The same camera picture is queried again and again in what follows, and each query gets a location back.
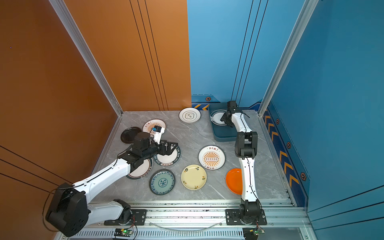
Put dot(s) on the teal floral pattern plate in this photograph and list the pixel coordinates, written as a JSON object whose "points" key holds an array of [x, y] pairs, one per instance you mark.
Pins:
{"points": [[162, 182]]}

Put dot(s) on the teal plastic bin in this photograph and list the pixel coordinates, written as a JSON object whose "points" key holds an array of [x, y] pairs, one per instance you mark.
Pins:
{"points": [[222, 133]]}

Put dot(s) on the right green circuit board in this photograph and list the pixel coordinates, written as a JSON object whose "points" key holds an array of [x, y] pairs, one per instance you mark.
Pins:
{"points": [[252, 233]]}

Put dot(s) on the hao shi wei plate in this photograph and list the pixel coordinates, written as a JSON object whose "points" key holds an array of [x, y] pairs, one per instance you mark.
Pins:
{"points": [[168, 160]]}

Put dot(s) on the green rimmed white plate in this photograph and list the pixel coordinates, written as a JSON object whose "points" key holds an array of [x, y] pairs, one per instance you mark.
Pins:
{"points": [[216, 116]]}

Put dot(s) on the orange plate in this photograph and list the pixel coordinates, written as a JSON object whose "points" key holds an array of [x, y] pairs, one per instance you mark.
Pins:
{"points": [[234, 181]]}

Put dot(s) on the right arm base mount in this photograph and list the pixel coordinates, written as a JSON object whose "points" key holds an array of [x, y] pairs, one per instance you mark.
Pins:
{"points": [[234, 217]]}

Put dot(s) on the white clover pattern plate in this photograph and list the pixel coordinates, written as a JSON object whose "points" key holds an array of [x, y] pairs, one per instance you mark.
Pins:
{"points": [[189, 115]]}

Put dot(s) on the sunburst pattern plate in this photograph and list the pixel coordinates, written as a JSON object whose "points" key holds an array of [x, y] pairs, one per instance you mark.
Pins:
{"points": [[149, 125], [212, 158]]}

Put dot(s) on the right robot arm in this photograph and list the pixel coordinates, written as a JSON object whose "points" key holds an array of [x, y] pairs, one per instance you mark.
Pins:
{"points": [[246, 145]]}

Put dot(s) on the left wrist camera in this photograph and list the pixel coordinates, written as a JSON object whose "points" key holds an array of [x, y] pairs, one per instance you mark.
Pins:
{"points": [[157, 132]]}

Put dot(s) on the left green circuit board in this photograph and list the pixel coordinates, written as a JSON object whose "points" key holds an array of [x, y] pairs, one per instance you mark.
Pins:
{"points": [[123, 234]]}

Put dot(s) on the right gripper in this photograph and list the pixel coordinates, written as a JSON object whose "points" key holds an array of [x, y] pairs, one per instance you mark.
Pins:
{"points": [[224, 118]]}

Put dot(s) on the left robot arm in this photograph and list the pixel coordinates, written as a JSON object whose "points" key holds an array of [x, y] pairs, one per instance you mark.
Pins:
{"points": [[70, 209]]}

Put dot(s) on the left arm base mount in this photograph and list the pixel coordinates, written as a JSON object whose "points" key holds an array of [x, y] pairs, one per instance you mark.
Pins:
{"points": [[128, 218]]}

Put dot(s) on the cream yellow plate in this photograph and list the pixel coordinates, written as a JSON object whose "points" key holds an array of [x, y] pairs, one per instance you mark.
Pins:
{"points": [[193, 177]]}

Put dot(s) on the black plate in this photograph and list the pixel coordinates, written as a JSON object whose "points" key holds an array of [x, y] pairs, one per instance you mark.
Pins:
{"points": [[128, 135]]}

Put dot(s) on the green red rimmed plate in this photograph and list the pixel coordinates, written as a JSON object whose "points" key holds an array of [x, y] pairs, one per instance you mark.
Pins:
{"points": [[142, 171]]}

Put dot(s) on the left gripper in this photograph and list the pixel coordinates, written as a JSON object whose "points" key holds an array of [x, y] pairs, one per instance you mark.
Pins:
{"points": [[168, 148]]}

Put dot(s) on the green circuit board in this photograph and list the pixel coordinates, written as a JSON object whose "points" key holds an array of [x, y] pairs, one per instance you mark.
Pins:
{"points": [[252, 233], [123, 234]]}

